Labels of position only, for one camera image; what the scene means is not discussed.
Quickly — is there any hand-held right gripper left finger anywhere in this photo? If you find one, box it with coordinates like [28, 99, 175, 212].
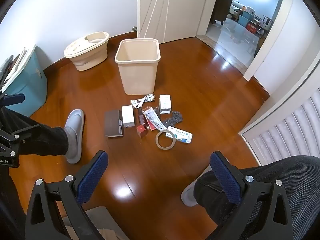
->
[25, 150, 109, 240]

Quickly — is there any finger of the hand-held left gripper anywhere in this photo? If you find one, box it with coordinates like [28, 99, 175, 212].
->
[0, 93, 26, 107]
[0, 123, 40, 157]

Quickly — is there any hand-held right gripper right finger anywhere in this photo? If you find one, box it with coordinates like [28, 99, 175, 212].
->
[210, 151, 295, 240]

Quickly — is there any red cube box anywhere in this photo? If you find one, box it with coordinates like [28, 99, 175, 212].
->
[136, 125, 148, 139]

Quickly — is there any plain white box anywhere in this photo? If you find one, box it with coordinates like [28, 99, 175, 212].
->
[121, 105, 136, 128]

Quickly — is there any dark mesh wrapper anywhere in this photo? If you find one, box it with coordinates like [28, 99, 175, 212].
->
[164, 110, 184, 128]

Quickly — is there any beige plastic bin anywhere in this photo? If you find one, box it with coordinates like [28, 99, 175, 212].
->
[114, 38, 161, 95]

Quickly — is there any teal storage box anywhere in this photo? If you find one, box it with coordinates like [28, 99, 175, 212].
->
[0, 44, 48, 117]

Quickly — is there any person's left leg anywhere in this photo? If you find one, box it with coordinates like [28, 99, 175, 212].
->
[4, 107, 70, 161]

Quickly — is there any grey slipper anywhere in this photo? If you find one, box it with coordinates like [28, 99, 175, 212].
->
[64, 109, 85, 164]
[181, 165, 214, 207]

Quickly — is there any beige cloth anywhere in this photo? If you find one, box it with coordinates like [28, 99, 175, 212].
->
[62, 206, 130, 240]

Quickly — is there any dark brown box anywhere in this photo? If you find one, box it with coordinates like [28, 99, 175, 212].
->
[104, 110, 125, 138]

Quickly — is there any blue and white toothpaste box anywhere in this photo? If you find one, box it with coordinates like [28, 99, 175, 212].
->
[165, 125, 193, 144]

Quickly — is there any tape roll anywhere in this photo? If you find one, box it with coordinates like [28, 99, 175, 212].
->
[155, 130, 177, 151]

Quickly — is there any grey quilted bedding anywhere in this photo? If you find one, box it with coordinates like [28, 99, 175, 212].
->
[246, 87, 320, 166]

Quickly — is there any dark red slim box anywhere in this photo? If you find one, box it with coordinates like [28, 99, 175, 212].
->
[138, 110, 148, 126]

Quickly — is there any clear plastic packaging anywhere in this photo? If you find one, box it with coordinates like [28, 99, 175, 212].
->
[142, 106, 167, 132]

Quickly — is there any beige mop bucket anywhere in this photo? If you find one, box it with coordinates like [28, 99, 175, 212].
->
[64, 32, 110, 71]

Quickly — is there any patterned wrapper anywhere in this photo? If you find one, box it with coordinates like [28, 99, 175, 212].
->
[130, 94, 156, 109]

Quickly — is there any white box with grey print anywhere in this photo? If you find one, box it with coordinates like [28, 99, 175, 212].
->
[159, 94, 172, 115]

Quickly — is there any red crate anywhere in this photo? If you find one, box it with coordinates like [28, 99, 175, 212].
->
[246, 21, 261, 34]

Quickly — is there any blue crate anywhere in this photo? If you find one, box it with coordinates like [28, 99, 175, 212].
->
[239, 11, 256, 27]

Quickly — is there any dark wooden cabinet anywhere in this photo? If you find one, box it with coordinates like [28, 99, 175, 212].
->
[210, 0, 233, 26]

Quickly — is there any beige sofa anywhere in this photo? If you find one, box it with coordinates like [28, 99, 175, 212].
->
[229, 0, 247, 20]

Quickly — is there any white door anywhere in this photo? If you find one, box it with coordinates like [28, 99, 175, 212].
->
[137, 0, 211, 44]

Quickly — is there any white bed frame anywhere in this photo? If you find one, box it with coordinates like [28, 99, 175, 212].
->
[239, 55, 320, 137]

